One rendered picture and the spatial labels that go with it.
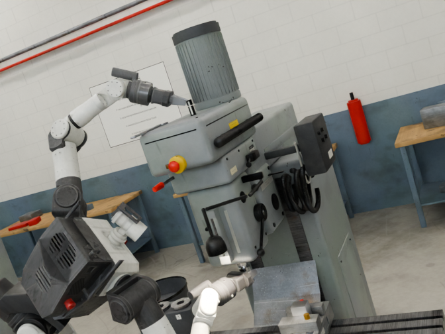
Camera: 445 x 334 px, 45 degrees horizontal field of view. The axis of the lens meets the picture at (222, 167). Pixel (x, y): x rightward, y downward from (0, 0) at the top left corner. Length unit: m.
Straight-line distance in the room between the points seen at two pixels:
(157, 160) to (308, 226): 0.84
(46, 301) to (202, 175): 0.66
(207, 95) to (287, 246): 0.79
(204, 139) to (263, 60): 4.58
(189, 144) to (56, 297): 0.65
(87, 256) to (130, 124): 5.54
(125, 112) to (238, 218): 5.34
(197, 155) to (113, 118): 5.55
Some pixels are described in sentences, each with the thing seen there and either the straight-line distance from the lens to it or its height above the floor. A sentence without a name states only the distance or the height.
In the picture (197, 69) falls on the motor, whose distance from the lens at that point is 2.16.
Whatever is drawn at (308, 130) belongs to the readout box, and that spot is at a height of 1.69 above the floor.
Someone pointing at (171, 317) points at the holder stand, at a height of 1.11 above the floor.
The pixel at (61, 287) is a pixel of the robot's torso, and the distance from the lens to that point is 1.79.
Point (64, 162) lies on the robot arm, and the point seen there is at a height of 1.88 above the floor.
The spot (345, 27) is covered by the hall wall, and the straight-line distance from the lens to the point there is 6.09.
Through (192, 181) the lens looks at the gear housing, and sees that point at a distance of 1.95.
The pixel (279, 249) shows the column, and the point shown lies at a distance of 2.50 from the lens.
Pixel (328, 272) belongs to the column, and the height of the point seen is 1.03.
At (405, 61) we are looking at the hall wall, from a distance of 6.04.
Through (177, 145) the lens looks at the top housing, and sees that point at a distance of 1.83.
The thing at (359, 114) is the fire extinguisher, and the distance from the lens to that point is 6.02.
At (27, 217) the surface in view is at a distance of 8.22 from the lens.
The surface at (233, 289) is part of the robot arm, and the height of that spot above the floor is 1.24.
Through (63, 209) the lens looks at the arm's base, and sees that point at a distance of 1.93.
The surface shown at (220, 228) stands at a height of 1.48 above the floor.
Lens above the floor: 2.00
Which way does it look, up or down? 9 degrees down
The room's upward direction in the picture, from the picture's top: 18 degrees counter-clockwise
